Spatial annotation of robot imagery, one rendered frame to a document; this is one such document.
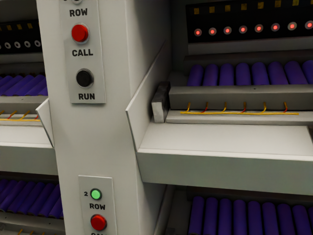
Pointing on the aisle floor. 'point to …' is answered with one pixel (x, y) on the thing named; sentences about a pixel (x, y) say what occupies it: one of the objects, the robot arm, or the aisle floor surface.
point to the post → (105, 110)
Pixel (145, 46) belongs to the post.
